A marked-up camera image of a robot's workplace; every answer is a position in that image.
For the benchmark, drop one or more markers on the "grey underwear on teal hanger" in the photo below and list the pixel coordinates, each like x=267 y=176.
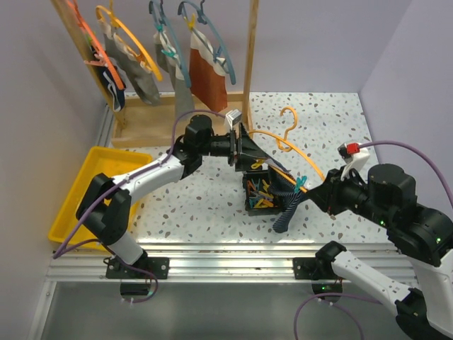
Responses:
x=169 y=60

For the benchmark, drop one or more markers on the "black clip box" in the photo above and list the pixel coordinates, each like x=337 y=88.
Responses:
x=259 y=200

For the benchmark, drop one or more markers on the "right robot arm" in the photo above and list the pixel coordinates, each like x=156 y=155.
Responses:
x=424 y=235

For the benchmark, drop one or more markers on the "wooden hanger rack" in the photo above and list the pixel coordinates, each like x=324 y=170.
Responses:
x=137 y=124

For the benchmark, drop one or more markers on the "blue-grey hanger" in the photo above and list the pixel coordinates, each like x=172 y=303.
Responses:
x=217 y=55

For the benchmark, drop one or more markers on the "teal clothespin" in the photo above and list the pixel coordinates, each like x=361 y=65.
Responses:
x=301 y=184

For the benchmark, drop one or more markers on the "yellow hanger on rack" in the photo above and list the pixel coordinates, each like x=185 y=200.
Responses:
x=132 y=44

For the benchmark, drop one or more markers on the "aluminium rail frame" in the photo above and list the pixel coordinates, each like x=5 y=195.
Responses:
x=230 y=275

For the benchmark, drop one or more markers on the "yellow plastic tray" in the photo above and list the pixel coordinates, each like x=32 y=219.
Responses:
x=105 y=160

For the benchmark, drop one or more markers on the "yellow plastic hanger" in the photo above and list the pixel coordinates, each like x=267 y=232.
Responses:
x=284 y=145

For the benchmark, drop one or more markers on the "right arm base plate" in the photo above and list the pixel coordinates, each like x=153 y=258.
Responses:
x=311 y=268

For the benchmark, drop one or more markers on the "navy striped underwear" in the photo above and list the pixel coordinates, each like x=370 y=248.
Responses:
x=288 y=196

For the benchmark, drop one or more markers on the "teal hanger with grey underwear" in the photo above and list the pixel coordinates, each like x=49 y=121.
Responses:
x=171 y=39

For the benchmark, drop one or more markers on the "grey underwear on yellow hanger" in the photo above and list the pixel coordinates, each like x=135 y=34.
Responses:
x=141 y=80

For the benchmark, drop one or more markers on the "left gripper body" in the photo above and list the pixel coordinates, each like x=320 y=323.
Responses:
x=234 y=146

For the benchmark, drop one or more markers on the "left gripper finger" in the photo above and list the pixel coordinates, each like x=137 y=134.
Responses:
x=243 y=164
x=248 y=148

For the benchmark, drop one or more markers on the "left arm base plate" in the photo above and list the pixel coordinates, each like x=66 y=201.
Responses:
x=151 y=267

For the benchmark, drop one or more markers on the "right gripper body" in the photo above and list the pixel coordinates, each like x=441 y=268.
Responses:
x=335 y=195

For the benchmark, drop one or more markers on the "navy underwear on orange hanger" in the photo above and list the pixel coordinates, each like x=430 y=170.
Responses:
x=108 y=82

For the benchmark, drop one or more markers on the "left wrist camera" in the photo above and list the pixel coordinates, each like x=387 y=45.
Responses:
x=232 y=119

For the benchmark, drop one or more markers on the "orange hanger on rack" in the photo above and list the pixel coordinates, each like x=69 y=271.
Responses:
x=101 y=59

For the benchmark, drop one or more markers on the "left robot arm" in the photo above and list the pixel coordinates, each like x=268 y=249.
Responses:
x=105 y=207

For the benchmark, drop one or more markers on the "rust orange underwear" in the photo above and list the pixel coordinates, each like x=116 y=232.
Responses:
x=207 y=73

